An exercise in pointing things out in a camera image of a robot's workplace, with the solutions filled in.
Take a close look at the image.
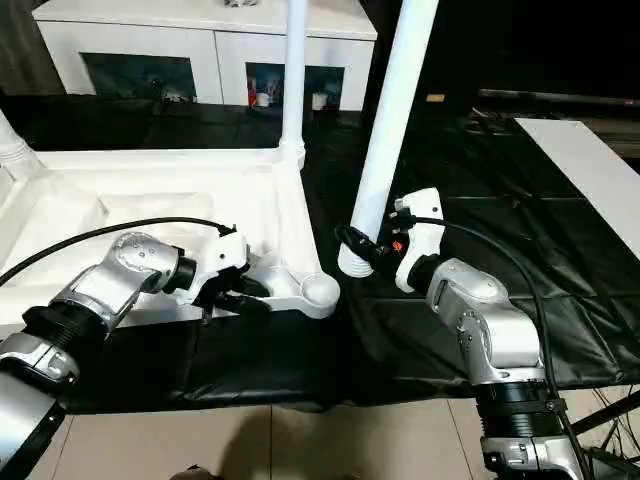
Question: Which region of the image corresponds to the white plastic table leg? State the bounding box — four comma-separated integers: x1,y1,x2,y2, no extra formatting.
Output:
337,0,441,280
278,0,309,166
0,107,44,181

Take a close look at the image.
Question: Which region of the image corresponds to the white plastic table top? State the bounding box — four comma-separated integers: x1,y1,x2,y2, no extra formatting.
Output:
0,144,342,331

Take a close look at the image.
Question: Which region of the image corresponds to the black mat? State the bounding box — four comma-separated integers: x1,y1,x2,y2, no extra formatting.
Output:
0,92,640,416

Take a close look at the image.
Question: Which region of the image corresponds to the white flat board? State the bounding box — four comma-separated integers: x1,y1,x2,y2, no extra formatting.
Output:
514,117,640,261

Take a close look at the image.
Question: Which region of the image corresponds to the black cabinet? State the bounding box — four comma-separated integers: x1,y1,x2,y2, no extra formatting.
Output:
364,0,640,114

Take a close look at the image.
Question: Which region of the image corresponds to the white cabinet with glass doors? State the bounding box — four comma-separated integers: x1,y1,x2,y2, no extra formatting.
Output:
32,0,379,114

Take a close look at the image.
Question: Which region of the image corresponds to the black stand leg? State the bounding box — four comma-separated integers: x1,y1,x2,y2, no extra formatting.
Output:
569,394,640,436

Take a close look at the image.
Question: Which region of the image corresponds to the black router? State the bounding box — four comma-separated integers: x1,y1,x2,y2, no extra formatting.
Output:
589,444,640,480

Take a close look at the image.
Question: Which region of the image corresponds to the grey curtain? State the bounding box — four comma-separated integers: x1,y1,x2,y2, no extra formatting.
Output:
0,0,69,96

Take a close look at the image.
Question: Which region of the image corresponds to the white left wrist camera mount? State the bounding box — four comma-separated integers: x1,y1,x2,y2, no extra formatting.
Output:
189,228,251,307

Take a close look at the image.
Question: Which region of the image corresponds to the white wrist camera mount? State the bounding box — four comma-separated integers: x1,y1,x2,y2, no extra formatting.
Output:
189,228,251,307
393,187,444,294

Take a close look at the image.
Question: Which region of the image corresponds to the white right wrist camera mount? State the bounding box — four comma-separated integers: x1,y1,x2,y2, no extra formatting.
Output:
393,187,444,294

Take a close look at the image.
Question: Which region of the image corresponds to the black left wrist camera cable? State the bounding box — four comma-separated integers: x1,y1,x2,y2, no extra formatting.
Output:
0,216,239,286

